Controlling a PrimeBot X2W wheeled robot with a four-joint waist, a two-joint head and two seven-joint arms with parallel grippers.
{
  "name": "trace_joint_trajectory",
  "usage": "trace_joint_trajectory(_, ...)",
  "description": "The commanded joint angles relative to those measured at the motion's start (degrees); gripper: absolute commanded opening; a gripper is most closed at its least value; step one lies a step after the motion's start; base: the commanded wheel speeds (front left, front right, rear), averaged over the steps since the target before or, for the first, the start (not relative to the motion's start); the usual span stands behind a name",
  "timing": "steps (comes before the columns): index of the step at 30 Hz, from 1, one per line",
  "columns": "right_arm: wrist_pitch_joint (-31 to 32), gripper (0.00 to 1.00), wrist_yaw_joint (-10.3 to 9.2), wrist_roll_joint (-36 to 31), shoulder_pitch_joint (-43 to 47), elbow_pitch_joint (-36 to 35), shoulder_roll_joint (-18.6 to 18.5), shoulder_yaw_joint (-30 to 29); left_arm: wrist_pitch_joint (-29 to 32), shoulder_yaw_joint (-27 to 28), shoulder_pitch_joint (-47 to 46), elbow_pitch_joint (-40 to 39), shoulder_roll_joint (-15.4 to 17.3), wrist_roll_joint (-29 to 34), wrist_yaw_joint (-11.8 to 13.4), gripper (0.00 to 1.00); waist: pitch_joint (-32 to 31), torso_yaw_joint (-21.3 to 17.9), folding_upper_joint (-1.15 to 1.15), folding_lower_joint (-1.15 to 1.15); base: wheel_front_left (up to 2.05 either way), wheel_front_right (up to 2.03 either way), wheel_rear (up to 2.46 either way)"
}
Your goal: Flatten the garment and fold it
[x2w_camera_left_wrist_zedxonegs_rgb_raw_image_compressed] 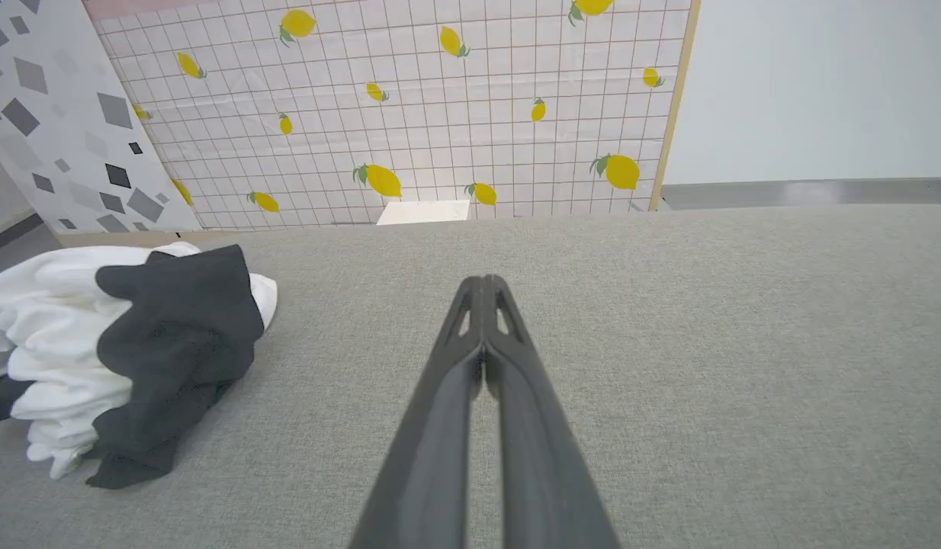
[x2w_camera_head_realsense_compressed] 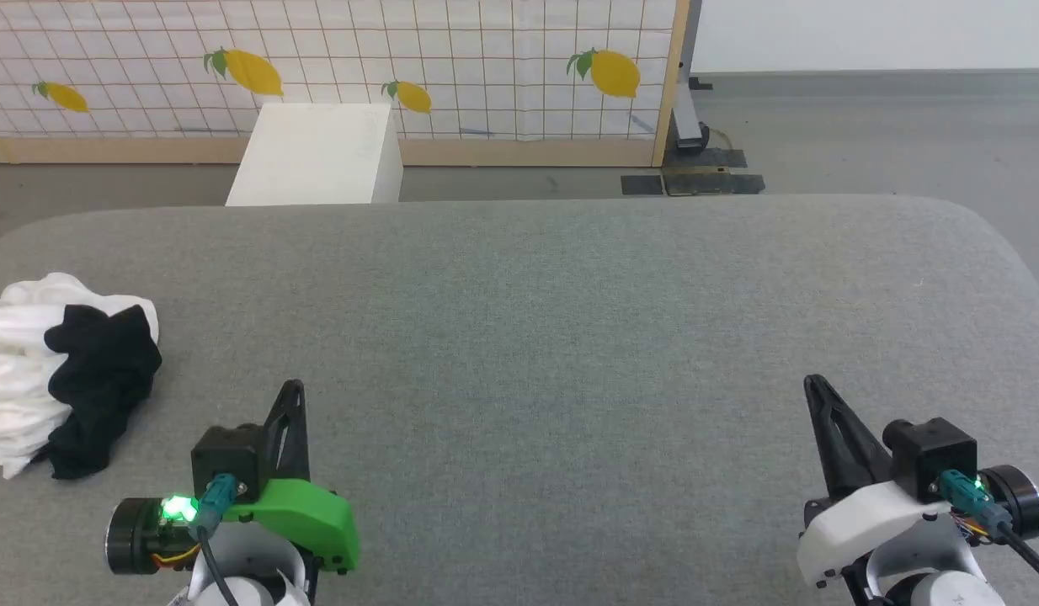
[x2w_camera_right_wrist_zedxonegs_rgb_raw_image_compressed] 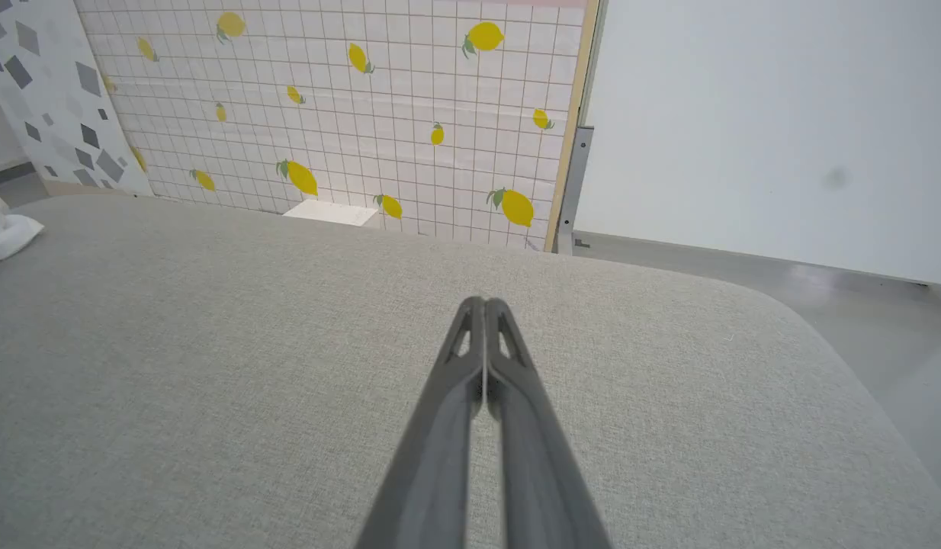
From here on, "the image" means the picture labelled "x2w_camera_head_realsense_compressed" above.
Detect black floor base plate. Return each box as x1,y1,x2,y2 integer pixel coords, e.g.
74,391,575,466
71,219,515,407
621,147,766,197

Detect lemon print grid partition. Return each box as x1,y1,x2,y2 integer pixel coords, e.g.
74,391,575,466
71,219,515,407
0,0,690,167

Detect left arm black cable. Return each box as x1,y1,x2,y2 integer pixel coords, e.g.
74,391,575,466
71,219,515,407
189,473,241,606

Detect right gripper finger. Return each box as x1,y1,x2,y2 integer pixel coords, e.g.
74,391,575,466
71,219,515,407
803,375,896,502

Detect grey fabric sofa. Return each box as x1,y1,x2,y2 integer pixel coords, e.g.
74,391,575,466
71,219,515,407
0,195,1039,606

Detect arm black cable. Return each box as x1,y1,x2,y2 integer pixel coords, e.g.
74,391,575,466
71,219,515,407
189,473,241,606
940,470,1039,594

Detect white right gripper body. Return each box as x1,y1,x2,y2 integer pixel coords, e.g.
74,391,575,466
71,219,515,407
796,465,1039,590

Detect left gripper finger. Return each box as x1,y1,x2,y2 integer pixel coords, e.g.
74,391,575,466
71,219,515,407
263,379,312,497

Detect white box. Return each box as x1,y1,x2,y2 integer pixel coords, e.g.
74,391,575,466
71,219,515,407
225,103,403,206

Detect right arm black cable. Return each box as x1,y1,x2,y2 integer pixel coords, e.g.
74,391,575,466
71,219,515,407
940,470,1039,594

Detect grey metal post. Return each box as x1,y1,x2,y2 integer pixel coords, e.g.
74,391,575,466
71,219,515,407
671,0,716,154

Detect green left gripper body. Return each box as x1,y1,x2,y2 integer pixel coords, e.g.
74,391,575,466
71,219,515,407
107,478,362,577

